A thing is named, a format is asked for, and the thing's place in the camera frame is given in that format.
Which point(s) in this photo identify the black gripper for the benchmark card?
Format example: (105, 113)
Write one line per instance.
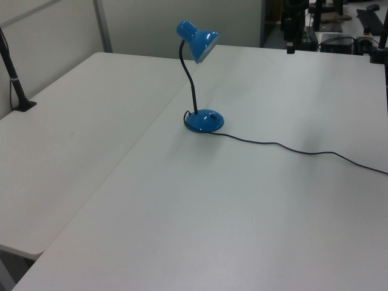
(293, 12)

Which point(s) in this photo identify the blue desk lamp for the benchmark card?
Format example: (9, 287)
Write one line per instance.
(201, 121)

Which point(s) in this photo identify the black electronics box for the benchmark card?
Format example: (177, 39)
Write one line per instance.
(336, 44)

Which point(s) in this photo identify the black slanted bar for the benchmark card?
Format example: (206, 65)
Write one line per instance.
(370, 18)

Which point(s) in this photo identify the black clamp stand pole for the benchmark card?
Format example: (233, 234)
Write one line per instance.
(380, 48)

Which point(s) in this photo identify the black upright background post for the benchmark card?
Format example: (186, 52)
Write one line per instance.
(317, 13)

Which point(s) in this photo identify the black camera stand pole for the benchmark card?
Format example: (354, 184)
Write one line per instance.
(13, 80)

